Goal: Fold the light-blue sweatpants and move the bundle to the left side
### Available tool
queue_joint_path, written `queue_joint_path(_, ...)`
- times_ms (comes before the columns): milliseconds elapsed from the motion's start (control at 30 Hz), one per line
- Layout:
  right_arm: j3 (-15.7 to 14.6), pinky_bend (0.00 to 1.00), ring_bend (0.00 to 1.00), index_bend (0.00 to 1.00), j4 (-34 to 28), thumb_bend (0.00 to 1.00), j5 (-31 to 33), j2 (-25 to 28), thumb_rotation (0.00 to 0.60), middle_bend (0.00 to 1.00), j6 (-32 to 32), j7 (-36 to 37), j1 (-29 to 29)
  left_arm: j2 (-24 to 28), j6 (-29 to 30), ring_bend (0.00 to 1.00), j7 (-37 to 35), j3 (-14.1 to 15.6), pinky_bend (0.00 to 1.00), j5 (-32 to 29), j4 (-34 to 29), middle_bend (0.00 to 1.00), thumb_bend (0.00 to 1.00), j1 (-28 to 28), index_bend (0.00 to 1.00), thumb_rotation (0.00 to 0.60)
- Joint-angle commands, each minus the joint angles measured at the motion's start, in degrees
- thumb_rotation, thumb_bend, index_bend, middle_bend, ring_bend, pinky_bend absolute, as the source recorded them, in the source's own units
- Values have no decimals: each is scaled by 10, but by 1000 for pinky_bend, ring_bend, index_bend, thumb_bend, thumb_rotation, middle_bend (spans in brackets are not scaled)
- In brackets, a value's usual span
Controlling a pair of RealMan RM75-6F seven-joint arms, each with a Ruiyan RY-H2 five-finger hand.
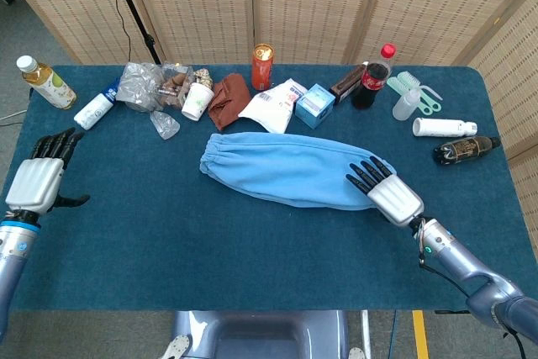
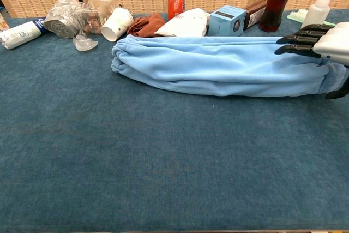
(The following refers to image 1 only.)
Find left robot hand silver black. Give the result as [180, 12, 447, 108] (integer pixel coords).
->
[4, 126, 92, 215]

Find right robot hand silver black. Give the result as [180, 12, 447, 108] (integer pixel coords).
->
[345, 156, 425, 229]

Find light blue fleece pants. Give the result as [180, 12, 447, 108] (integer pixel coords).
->
[198, 131, 398, 212]

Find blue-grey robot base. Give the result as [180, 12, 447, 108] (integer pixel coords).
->
[170, 310, 350, 359]

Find dark drink bottle black cap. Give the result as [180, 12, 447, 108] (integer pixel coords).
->
[432, 135, 502, 166]

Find white spray bottle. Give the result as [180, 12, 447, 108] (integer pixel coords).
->
[411, 117, 479, 138]

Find white bottle blue cap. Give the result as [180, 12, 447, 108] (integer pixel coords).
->
[73, 78, 123, 131]

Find translucent squeeze wash bottle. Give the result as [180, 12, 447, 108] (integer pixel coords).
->
[392, 84, 444, 121]

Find green tea bottle white cap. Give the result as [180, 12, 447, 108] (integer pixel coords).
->
[15, 55, 78, 111]

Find cola bottle red cap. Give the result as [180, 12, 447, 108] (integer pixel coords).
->
[351, 42, 398, 111]

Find light blue cardboard box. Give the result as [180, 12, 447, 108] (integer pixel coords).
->
[294, 83, 336, 130]

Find dark brown box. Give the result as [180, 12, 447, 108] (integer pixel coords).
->
[329, 63, 369, 106]

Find white table leg pole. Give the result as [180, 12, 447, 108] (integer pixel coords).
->
[361, 310, 373, 356]

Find crumpled clear plastic bag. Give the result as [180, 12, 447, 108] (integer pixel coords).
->
[115, 61, 165, 114]

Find crumpled clear plastic cup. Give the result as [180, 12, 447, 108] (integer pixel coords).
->
[150, 109, 182, 141]

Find dark teal table mat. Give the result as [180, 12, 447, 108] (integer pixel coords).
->
[0, 64, 538, 314]

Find white plastic pouch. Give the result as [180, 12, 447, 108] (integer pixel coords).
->
[237, 77, 309, 136]

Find clear plastic snack box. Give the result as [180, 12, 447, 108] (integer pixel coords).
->
[157, 62, 195, 110]

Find white paper cup green print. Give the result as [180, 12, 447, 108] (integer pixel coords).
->
[181, 82, 216, 124]

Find orange drink can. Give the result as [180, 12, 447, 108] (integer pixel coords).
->
[251, 42, 276, 92]

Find brown crumpled cloth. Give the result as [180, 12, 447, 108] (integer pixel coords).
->
[207, 72, 252, 132]

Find brown white wrapped snack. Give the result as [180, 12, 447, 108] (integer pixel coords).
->
[193, 67, 214, 89]

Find black tripod stand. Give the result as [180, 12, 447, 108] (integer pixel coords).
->
[103, 0, 163, 66]

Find white floor cable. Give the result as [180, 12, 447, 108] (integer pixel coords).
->
[0, 109, 27, 127]

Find mint green looped plastic handles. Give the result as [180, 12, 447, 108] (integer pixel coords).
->
[415, 89, 443, 115]

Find thin blue cable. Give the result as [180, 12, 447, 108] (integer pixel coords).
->
[387, 310, 399, 359]

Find black hanging cable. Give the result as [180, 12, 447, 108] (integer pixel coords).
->
[97, 0, 132, 64]

